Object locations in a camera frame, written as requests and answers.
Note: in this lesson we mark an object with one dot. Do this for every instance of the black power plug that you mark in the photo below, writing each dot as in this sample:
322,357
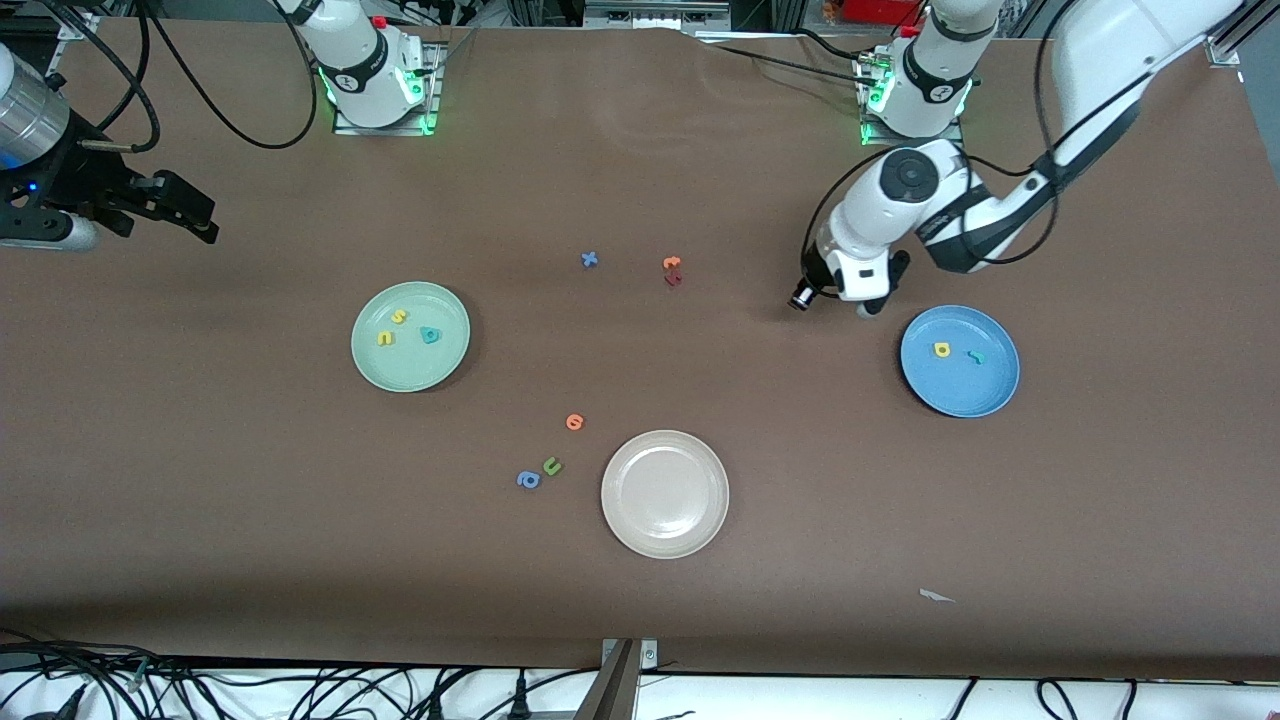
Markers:
520,700

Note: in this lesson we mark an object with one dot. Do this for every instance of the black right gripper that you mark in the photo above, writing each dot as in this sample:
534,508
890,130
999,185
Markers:
88,182

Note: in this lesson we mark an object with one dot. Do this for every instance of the white tape scrap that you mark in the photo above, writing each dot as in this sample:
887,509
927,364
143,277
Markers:
933,596

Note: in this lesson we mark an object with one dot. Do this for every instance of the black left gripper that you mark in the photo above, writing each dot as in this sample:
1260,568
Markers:
815,268

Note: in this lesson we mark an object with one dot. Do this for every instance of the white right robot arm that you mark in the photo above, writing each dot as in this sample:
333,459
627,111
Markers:
350,60

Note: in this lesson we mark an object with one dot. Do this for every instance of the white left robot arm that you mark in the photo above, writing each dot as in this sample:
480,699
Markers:
1000,215

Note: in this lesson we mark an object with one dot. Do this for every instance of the red box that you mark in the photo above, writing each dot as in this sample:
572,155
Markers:
880,10

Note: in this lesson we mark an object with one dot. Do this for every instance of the metal equipment rack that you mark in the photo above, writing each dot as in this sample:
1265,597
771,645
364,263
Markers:
650,12

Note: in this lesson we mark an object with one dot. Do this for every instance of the aluminium frame post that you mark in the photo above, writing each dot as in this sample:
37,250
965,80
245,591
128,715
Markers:
615,690

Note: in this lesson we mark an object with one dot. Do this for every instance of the blue foam letter a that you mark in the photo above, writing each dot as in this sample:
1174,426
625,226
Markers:
536,478

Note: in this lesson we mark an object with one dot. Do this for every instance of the green plate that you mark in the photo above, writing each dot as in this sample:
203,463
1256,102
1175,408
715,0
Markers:
410,365

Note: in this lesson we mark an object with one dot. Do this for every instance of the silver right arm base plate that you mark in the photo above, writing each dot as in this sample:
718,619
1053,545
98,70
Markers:
432,100

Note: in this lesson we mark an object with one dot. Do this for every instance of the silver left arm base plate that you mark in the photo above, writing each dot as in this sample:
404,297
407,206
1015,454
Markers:
868,70

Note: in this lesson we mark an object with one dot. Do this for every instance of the blue plate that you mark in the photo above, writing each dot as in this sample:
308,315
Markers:
965,385

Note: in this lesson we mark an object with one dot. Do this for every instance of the beige plate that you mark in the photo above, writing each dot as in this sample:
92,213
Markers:
665,493

